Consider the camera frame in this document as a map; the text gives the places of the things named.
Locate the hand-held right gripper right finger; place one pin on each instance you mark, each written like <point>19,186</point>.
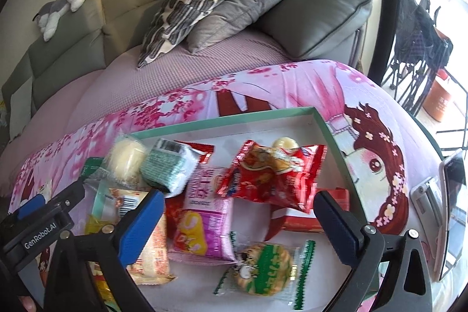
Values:
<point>336,228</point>

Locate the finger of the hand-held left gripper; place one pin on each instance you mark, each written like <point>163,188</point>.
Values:
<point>31,206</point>
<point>71,193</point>

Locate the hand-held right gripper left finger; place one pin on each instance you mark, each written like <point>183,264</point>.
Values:
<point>140,228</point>

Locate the red and white snack box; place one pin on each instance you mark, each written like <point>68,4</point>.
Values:
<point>314,218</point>

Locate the dark green snack packet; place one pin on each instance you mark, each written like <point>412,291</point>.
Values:
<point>91,167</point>

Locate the beige snack packet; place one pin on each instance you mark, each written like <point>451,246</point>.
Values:
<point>153,261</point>

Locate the yellow snack packet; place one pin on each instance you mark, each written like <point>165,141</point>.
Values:
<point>95,226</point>

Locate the pink snack packet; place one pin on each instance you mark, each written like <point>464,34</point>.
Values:
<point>206,224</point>

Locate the pale teal snack packet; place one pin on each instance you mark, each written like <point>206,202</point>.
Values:
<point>168,167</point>

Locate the shiny red snack packet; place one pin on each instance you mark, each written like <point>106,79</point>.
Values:
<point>278,176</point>

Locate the green round cracker packet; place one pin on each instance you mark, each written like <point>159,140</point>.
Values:
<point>263,268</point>

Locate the teal cardboard tray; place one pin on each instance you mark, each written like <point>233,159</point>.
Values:
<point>263,125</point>

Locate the person's left hand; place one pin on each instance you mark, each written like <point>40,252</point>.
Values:
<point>27,304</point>

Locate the pale square cushion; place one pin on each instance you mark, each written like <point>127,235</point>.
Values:
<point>20,109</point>

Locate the phone on metal stand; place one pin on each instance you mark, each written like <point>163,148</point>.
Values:
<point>453,217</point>

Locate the pink sofa cover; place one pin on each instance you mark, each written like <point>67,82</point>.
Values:
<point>146,78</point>

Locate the pink printed blanket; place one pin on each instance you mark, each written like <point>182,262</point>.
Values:
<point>310,85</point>

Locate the orange pot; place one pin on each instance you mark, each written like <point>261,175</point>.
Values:
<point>438,98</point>

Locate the grey green sofa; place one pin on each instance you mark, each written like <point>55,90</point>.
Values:
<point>120,16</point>

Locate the grey white plush cat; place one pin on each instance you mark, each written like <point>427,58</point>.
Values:
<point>62,6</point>

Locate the black folding chair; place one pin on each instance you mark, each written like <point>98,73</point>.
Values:
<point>420,49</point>

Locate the dark grey leather cushion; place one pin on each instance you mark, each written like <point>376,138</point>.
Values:
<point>318,23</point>

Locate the black white patterned pillow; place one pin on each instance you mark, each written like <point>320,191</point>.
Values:
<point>190,5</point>

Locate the plain grey pillow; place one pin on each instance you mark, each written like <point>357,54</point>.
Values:
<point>245,5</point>

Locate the black door frame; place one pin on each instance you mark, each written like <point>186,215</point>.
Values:
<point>384,5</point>

